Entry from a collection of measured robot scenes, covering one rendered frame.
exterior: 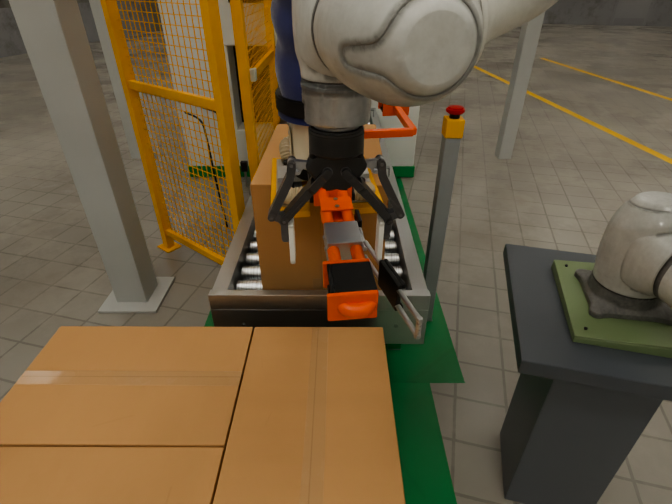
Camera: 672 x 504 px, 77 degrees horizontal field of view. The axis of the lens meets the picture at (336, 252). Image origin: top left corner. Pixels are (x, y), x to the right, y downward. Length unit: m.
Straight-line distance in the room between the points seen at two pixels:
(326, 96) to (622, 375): 0.84
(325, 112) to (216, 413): 0.83
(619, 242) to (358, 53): 0.86
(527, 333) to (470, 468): 0.76
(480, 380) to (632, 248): 1.07
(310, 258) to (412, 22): 1.08
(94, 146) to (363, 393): 1.51
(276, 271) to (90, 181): 1.07
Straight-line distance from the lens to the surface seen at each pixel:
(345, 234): 0.74
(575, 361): 1.08
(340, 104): 0.54
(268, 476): 1.05
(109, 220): 2.23
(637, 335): 1.17
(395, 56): 0.34
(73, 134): 2.11
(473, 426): 1.84
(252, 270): 1.59
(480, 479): 1.73
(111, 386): 1.31
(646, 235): 1.09
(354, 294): 0.61
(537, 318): 1.16
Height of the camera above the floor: 1.45
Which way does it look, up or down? 33 degrees down
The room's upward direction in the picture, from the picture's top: straight up
